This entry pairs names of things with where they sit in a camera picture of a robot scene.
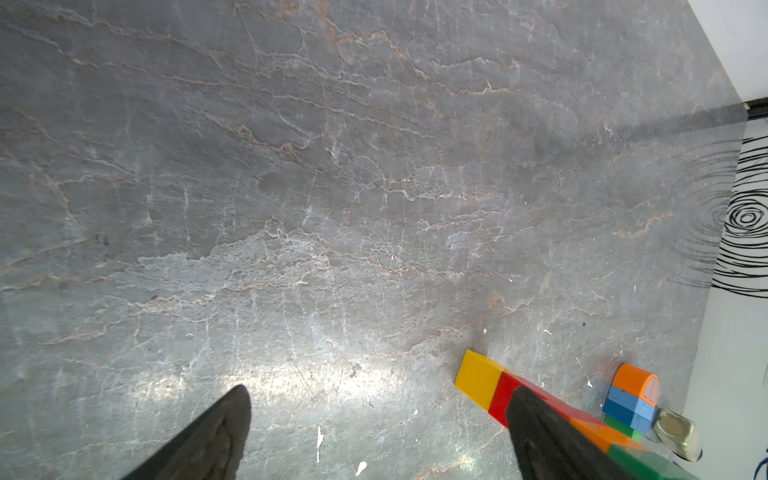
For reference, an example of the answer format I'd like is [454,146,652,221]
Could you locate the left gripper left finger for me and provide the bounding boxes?
[126,384,251,479]

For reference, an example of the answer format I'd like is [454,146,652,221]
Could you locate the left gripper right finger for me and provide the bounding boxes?
[506,386,633,480]

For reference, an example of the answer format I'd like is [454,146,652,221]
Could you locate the orange long lego brick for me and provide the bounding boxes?
[569,418,648,453]

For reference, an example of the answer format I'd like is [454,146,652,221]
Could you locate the small red lego brick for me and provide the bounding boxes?
[488,372,522,428]

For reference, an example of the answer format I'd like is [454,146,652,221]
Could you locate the green tall lego brick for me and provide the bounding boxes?
[603,415,643,443]

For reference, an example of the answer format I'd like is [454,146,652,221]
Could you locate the green lego plate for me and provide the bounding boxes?
[608,445,698,480]

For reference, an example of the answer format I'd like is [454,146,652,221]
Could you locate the light blue lego brick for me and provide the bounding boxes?
[603,386,655,435]

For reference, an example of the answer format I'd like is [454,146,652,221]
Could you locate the yellow square lego brick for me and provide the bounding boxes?
[454,349,506,411]

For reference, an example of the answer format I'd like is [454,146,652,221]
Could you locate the orange round lego piece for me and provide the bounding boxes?
[612,363,661,406]

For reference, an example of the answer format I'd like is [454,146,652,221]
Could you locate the small glass jar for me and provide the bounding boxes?
[652,408,703,462]

